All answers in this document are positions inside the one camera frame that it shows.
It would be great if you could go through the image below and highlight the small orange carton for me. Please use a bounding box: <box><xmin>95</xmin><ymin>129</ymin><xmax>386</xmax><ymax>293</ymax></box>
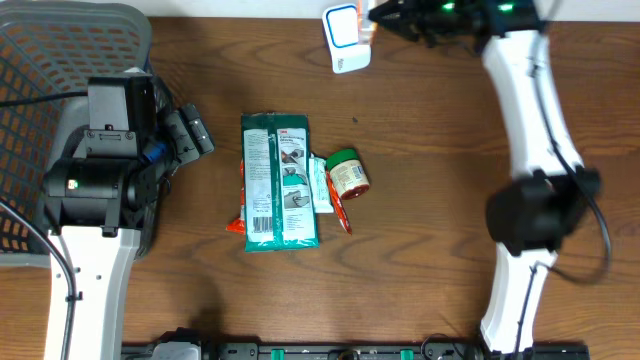
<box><xmin>357</xmin><ymin>0</ymin><xmax>378</xmax><ymax>45</ymax></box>

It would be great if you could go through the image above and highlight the red snack packet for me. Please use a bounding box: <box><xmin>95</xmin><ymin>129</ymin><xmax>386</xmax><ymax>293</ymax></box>
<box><xmin>226</xmin><ymin>161</ymin><xmax>246</xmax><ymax>235</ymax></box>

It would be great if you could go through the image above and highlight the green snack packet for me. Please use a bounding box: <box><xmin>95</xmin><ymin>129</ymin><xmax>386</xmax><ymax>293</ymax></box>
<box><xmin>241</xmin><ymin>113</ymin><xmax>319</xmax><ymax>253</ymax></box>

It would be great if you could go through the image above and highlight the pale green wipes packet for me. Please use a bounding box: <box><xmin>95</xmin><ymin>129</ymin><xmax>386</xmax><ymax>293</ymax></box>
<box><xmin>309</xmin><ymin>154</ymin><xmax>334</xmax><ymax>214</ymax></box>

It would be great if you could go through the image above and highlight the green lid jar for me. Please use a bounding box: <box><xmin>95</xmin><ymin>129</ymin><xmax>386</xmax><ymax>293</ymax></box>
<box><xmin>327</xmin><ymin>148</ymin><xmax>370</xmax><ymax>200</ymax></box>

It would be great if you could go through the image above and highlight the red Nescafe stick sachet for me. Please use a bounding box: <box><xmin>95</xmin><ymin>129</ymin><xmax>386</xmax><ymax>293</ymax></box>
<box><xmin>325</xmin><ymin>171</ymin><xmax>352</xmax><ymax>235</ymax></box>

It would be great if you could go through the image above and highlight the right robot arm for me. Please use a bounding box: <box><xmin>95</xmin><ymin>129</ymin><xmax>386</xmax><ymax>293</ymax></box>
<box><xmin>367</xmin><ymin>0</ymin><xmax>612</xmax><ymax>359</ymax></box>

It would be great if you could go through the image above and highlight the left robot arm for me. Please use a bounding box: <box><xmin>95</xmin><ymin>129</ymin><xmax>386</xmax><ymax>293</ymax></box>
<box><xmin>44</xmin><ymin>68</ymin><xmax>215</xmax><ymax>359</ymax></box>

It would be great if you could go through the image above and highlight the white barcode scanner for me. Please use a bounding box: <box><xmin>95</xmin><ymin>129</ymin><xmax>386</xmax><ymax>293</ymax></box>
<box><xmin>321</xmin><ymin>4</ymin><xmax>371</xmax><ymax>74</ymax></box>

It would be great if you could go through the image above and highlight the grey plastic shopping basket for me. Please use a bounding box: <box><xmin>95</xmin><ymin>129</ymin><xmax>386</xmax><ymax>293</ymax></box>
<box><xmin>1</xmin><ymin>1</ymin><xmax>176</xmax><ymax>267</ymax></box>

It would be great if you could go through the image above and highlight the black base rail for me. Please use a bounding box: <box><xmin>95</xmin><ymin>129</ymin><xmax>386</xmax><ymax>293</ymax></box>
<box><xmin>120</xmin><ymin>341</ymin><xmax>591</xmax><ymax>360</ymax></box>

